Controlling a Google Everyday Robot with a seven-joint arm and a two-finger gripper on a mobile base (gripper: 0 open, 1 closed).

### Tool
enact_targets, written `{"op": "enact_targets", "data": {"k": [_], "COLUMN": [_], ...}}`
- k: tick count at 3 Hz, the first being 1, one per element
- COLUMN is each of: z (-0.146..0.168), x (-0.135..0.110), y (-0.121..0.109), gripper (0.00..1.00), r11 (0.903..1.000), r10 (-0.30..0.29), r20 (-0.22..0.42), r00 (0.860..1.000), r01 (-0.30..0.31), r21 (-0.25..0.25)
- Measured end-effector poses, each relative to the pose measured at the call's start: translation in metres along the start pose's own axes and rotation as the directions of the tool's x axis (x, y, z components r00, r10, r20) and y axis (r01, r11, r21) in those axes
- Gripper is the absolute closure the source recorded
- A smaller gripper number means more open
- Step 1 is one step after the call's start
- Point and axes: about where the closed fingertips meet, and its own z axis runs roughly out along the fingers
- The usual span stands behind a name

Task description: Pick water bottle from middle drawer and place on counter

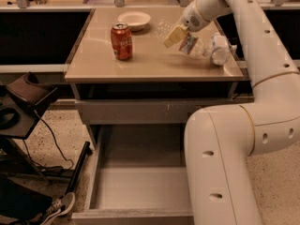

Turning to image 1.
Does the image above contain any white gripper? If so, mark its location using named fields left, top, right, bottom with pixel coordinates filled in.
left=163, top=3, right=209, bottom=48

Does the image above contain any clear plastic water bottle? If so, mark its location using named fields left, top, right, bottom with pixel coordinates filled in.
left=155, top=19, right=210, bottom=58

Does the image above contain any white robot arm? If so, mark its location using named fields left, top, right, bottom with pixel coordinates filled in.
left=164, top=0, right=300, bottom=225

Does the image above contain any white plastic bottle lying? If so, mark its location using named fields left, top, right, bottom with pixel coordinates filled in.
left=209, top=33, right=237, bottom=66

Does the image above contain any grey cabinet with counter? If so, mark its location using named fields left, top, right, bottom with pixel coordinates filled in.
left=65, top=7, right=247, bottom=143

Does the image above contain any closed grey top drawer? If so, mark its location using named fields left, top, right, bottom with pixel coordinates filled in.
left=76, top=98, right=251, bottom=125

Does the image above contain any open grey middle drawer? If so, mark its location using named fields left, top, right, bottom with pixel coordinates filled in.
left=72, top=124, right=194, bottom=225

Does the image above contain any white bowl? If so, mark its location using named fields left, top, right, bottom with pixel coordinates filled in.
left=118, top=11, right=151, bottom=32

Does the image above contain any orange soda can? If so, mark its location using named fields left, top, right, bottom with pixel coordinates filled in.
left=111, top=22, right=132, bottom=60

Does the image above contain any black pole on floor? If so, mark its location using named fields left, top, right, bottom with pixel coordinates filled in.
left=63, top=141, right=94, bottom=195

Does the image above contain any black stand with tray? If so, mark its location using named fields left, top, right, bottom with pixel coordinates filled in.
left=0, top=72, right=59, bottom=181

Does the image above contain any black and white sneaker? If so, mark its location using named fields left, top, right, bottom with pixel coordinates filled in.
left=29, top=192, right=75, bottom=225

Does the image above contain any dark trouser leg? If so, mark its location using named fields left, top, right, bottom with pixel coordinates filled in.
left=0, top=174, right=53, bottom=221

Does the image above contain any black cable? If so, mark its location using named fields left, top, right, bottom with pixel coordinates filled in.
left=22, top=110, right=75, bottom=174

